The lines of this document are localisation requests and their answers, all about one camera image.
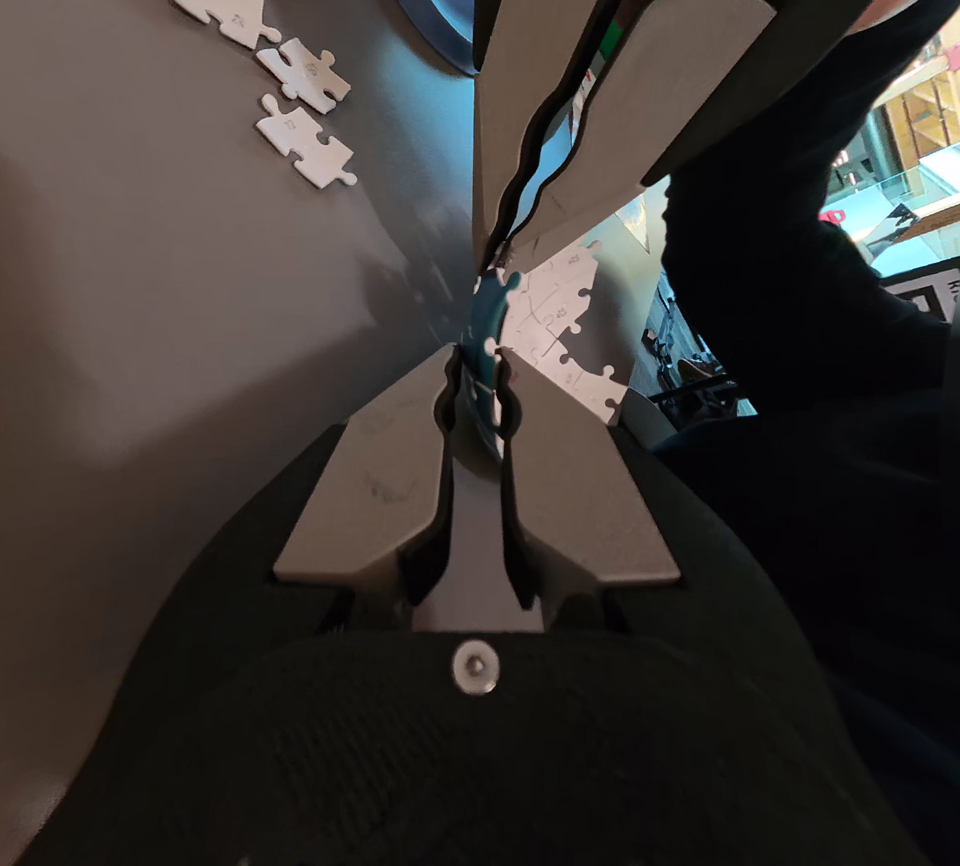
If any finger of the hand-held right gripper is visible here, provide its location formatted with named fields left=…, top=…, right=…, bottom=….
left=501, top=0, right=777, bottom=267
left=472, top=0, right=610, bottom=274

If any partly built puzzle ball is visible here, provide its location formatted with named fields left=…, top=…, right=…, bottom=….
left=457, top=239, right=628, bottom=463

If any blue bowl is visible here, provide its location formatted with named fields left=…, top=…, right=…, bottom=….
left=376, top=0, right=481, bottom=79

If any person's right forearm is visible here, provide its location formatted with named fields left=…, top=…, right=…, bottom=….
left=660, top=0, right=960, bottom=424

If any person's dark-clothed torso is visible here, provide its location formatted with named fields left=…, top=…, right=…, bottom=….
left=652, top=356, right=960, bottom=866

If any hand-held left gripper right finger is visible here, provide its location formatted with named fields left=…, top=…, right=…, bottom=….
left=496, top=348, right=682, bottom=612

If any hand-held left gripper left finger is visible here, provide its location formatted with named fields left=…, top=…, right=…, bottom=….
left=273, top=344, right=460, bottom=608

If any black white printed tag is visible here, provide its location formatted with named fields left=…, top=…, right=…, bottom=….
left=881, top=262, right=960, bottom=321

